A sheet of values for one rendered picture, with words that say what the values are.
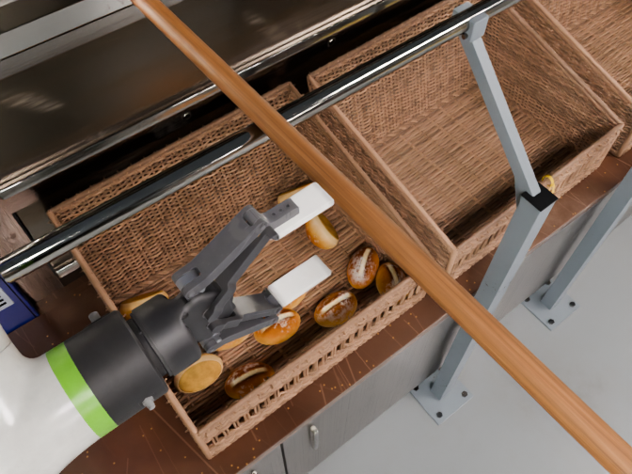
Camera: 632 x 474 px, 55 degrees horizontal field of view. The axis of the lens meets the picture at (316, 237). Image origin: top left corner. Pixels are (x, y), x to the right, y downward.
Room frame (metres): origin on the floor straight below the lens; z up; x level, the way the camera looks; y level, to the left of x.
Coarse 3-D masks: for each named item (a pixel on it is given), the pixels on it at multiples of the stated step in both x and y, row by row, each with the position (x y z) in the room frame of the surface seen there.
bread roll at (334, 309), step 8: (328, 296) 0.57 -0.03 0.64; (336, 296) 0.57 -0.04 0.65; (344, 296) 0.57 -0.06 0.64; (352, 296) 0.57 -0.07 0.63; (320, 304) 0.56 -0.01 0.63; (328, 304) 0.55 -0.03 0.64; (336, 304) 0.55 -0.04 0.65; (344, 304) 0.55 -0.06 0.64; (352, 304) 0.56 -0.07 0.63; (320, 312) 0.54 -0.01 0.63; (328, 312) 0.54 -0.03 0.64; (336, 312) 0.54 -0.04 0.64; (344, 312) 0.54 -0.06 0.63; (352, 312) 0.55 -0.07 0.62; (320, 320) 0.53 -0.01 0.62; (328, 320) 0.53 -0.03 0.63; (336, 320) 0.53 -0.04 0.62; (344, 320) 0.53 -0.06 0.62
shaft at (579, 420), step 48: (144, 0) 0.74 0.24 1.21; (192, 48) 0.64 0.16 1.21; (240, 96) 0.55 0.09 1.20; (288, 144) 0.48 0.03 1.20; (336, 192) 0.41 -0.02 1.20; (384, 240) 0.35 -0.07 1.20; (432, 288) 0.29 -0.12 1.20; (480, 336) 0.24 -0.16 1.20; (528, 384) 0.19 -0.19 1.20; (576, 432) 0.15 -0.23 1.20
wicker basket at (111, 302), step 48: (288, 96) 0.95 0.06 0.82; (192, 144) 0.81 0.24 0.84; (336, 144) 0.83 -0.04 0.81; (96, 192) 0.68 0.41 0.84; (192, 192) 0.77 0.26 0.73; (240, 192) 0.81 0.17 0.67; (96, 240) 0.64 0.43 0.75; (144, 240) 0.68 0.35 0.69; (192, 240) 0.72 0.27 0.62; (288, 240) 0.74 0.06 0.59; (96, 288) 0.50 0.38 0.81; (144, 288) 0.62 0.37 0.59; (240, 288) 0.62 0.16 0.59; (336, 288) 0.62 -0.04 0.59; (336, 336) 0.45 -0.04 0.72; (288, 384) 0.38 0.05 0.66; (192, 432) 0.27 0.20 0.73; (240, 432) 0.31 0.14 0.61
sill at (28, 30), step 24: (24, 0) 0.78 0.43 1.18; (48, 0) 0.78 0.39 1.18; (72, 0) 0.78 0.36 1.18; (96, 0) 0.79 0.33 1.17; (120, 0) 0.81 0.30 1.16; (0, 24) 0.72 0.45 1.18; (24, 24) 0.73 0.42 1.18; (48, 24) 0.74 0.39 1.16; (72, 24) 0.76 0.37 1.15; (0, 48) 0.70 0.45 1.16; (24, 48) 0.72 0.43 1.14
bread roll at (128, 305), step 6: (144, 294) 0.58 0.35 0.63; (150, 294) 0.57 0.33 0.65; (126, 300) 0.57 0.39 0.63; (132, 300) 0.56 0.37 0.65; (138, 300) 0.56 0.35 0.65; (144, 300) 0.56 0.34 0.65; (120, 306) 0.55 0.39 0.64; (126, 306) 0.55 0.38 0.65; (132, 306) 0.54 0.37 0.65; (120, 312) 0.54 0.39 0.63; (126, 312) 0.53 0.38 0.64; (126, 318) 0.53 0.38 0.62
